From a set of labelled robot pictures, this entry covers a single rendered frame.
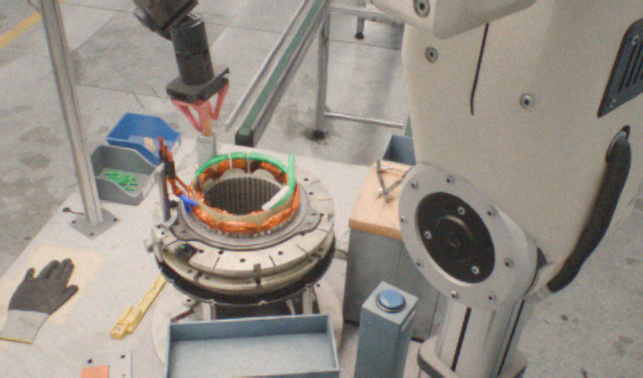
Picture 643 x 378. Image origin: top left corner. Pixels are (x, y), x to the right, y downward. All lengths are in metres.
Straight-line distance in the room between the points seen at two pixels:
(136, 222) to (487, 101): 1.27
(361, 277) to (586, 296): 1.60
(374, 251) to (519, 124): 0.79
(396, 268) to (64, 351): 0.67
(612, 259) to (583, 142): 2.48
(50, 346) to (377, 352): 0.65
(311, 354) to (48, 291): 0.67
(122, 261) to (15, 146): 1.99
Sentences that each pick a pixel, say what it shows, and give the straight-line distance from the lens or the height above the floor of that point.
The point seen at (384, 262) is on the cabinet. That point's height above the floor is 0.97.
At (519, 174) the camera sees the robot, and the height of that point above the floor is 1.55.
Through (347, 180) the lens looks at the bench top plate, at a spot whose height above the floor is 0.78.
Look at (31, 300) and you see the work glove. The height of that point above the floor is 0.80.
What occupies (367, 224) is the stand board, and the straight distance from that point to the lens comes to 1.23.
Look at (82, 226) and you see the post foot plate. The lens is 1.69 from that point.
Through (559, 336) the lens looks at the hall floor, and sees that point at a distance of 2.61.
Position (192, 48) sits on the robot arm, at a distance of 1.12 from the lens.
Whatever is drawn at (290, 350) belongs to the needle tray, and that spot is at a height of 1.02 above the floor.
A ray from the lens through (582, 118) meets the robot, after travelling 0.52.
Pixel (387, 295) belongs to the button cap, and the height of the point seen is 1.04.
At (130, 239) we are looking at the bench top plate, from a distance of 1.64.
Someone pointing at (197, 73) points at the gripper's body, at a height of 1.32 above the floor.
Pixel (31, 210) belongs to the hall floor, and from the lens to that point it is 3.08.
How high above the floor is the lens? 1.85
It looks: 38 degrees down
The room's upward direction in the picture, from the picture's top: 3 degrees clockwise
